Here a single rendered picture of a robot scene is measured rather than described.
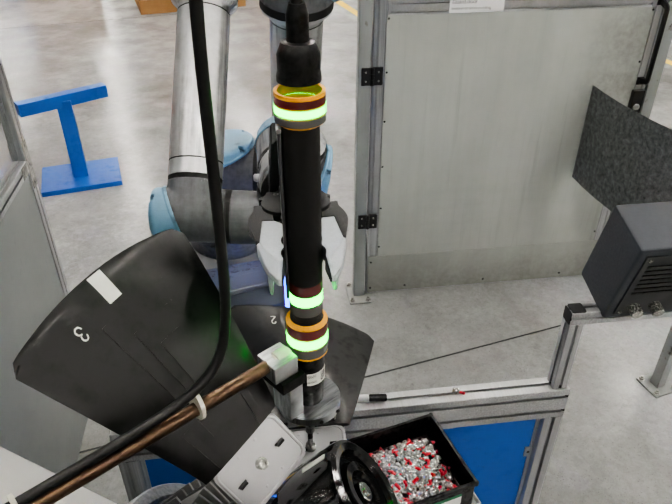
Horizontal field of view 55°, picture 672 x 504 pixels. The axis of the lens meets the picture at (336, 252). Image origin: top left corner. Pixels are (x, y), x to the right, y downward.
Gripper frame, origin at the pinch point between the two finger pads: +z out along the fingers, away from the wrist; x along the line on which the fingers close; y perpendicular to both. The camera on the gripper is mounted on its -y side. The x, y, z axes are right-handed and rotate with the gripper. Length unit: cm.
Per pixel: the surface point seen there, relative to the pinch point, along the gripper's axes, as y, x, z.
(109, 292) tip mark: 4.0, 18.8, -3.9
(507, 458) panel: 82, -46, -39
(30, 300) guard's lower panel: 77, 70, -106
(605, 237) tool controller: 28, -57, -42
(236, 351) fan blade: 12.6, 7.3, -3.4
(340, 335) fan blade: 29.5, -6.7, -24.1
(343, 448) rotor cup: 22.0, -3.2, 2.9
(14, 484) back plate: 24.5, 31.7, 0.9
